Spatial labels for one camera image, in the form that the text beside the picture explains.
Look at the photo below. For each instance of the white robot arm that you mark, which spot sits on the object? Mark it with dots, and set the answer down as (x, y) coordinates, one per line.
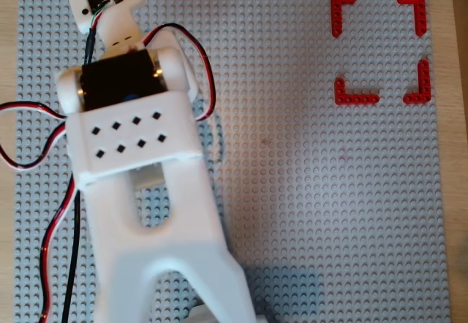
(153, 264)

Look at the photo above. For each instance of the red L-shaped Lego beam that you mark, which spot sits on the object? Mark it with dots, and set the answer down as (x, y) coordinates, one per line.
(337, 12)
(351, 99)
(420, 12)
(424, 82)

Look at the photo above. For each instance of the grey Lego baseplate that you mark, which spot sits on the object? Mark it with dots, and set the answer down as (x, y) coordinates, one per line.
(311, 191)

